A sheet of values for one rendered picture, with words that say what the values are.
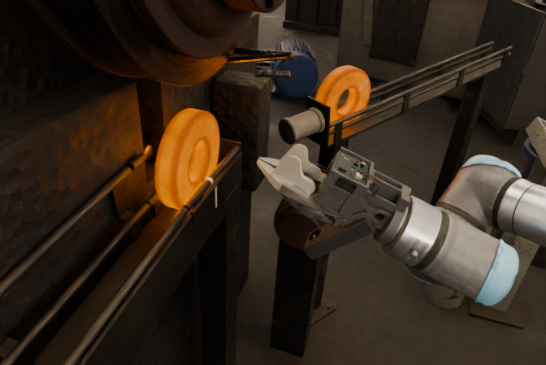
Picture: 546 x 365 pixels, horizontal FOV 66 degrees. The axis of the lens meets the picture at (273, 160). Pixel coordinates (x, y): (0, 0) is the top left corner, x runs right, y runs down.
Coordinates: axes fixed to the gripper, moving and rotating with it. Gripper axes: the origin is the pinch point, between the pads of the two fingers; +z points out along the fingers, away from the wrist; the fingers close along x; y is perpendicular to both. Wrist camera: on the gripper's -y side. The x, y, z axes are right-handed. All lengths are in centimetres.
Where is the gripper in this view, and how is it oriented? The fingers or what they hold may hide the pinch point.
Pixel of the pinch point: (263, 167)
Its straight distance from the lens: 61.7
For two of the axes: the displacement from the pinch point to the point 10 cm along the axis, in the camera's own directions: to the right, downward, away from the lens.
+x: -3.0, 4.7, -8.3
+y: 3.5, -7.6, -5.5
